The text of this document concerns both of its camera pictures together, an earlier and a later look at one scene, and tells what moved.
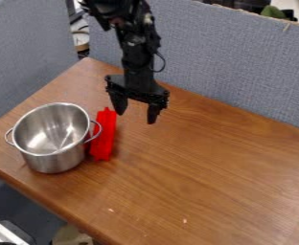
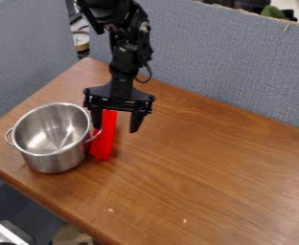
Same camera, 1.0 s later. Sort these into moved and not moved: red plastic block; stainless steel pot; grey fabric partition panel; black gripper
Moved: black gripper
Not moved: grey fabric partition panel; stainless steel pot; red plastic block
